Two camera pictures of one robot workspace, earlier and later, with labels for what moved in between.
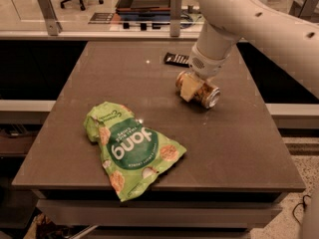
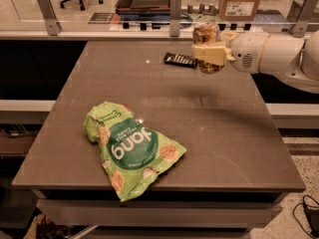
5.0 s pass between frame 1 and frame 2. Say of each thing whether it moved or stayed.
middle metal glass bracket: stayed
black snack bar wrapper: stayed
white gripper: moved
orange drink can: moved
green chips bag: stayed
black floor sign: stayed
